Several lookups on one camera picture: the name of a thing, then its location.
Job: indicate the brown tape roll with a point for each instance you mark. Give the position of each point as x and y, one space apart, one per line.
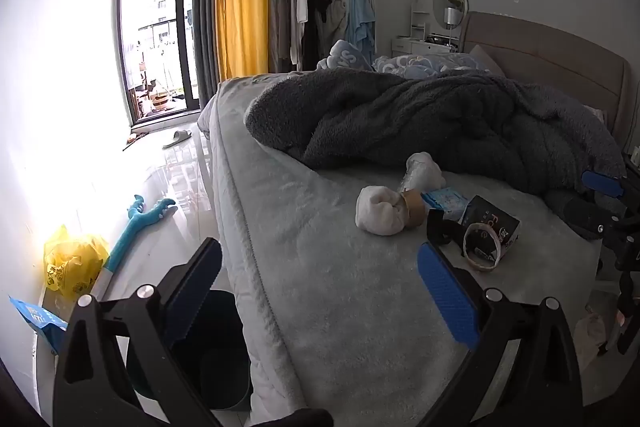
415 207

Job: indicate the blue pet food bag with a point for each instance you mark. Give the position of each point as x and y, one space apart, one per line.
37 319

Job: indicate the dark teal trash bin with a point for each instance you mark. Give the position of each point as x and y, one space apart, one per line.
220 357

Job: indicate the clear printed tape roll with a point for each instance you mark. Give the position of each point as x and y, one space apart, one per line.
482 265

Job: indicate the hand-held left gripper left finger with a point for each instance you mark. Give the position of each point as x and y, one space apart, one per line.
195 287

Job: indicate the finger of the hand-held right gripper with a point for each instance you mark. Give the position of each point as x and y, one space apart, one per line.
602 183
590 219

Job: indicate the bubble wrap piece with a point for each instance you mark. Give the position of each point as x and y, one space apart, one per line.
425 182

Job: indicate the bed with grey cover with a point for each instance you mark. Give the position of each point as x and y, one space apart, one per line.
325 282

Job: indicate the yellow plastic bag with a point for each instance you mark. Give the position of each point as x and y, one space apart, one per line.
75 262

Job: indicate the black framed glass door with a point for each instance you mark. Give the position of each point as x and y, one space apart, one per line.
187 7

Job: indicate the pale green slipper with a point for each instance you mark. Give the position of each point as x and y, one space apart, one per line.
177 138

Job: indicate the pink pillow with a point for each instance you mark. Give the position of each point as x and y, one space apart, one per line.
487 59

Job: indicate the white table lamp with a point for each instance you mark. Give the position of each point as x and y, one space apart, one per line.
451 16

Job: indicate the grey curtain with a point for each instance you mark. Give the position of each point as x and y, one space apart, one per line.
205 7

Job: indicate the blue tissue packet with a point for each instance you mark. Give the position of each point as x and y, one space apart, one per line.
445 203

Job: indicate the blue dinosaur grabber toy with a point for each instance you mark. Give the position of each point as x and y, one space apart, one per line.
135 227

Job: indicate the white vanity table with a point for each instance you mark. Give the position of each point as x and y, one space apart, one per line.
415 42

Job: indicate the dark grey fleece blanket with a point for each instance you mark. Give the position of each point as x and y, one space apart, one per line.
425 117

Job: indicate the black hanging garment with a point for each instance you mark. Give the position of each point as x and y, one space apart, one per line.
312 7

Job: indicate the beige upholstered headboard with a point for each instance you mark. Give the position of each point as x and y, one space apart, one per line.
550 52

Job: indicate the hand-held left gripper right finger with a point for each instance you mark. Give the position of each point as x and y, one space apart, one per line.
445 292

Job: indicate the wooden bucket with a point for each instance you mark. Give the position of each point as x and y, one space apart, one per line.
159 101

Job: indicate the white hanging garment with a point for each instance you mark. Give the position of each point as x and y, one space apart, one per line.
302 7

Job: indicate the balled white sock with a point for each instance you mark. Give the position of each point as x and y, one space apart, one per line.
377 209

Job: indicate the black snack packet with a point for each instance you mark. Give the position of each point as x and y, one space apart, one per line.
492 214

